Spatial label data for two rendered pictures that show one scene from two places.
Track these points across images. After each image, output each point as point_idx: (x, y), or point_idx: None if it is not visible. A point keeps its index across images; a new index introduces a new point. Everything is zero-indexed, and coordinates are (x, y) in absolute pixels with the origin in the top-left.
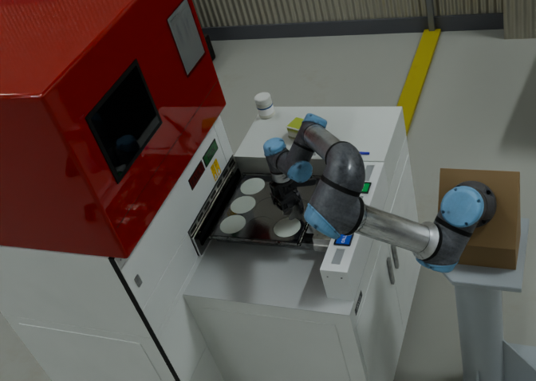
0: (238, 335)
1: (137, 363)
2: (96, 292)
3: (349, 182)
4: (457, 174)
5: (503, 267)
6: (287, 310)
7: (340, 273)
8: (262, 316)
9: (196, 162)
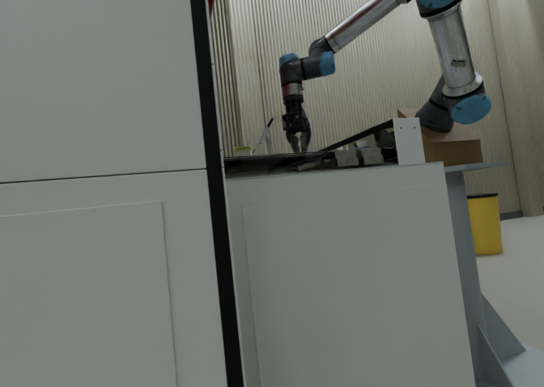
0: (296, 265)
1: (116, 308)
2: (93, 11)
3: None
4: (410, 110)
5: (476, 162)
6: (375, 172)
7: (413, 121)
8: (342, 197)
9: None
